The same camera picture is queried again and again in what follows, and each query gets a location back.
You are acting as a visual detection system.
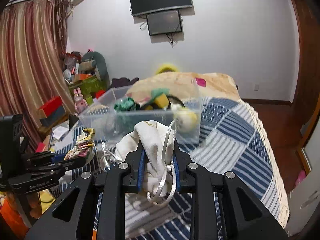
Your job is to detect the beige patchwork blanket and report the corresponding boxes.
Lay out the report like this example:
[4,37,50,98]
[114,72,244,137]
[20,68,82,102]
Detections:
[126,72,240,102]

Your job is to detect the clear plastic storage box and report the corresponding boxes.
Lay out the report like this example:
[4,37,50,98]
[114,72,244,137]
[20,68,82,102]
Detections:
[79,86,202,144]

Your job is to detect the green storage box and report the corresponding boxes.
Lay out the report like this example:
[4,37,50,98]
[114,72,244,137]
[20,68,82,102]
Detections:
[68,76,108,97]

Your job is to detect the yellow plush ring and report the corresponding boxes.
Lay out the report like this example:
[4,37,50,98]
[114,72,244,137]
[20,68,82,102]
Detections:
[154,63,181,75]

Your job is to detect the white drawstring pouch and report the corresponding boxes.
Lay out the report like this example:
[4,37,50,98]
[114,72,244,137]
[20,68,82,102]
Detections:
[100,119,178,207]

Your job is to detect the brown wooden door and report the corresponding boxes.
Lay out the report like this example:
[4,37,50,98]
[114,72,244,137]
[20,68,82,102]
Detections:
[287,0,320,136]

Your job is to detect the striped brown curtain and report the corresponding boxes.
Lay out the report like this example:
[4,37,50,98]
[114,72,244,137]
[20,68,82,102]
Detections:
[1,0,74,150]

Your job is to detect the green yellow sponge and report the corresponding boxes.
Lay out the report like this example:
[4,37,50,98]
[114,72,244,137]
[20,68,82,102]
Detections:
[150,88,170,110]

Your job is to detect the grey green plush toy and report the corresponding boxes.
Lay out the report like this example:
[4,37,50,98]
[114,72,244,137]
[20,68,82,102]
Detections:
[78,51,110,86]

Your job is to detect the small wall monitor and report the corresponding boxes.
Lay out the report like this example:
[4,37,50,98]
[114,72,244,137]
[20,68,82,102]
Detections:
[146,10,182,36]

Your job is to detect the blue patterned tablecloth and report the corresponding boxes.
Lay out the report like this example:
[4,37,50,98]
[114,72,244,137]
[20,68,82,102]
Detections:
[48,96,291,240]

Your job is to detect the yellow white plush ball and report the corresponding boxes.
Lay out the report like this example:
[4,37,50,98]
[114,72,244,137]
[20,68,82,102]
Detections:
[174,107,199,133]

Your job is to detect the red plush item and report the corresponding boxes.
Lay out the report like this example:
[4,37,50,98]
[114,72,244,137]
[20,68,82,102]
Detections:
[95,90,105,99]

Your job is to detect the red box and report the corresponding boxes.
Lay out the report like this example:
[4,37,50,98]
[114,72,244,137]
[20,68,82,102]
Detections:
[36,96,62,119]

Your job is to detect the pink rabbit figurine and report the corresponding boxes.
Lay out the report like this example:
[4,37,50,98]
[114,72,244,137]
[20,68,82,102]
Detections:
[73,87,88,114]

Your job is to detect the floral fabric scrunchie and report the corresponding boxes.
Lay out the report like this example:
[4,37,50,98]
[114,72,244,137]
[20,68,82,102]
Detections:
[64,128,95,164]

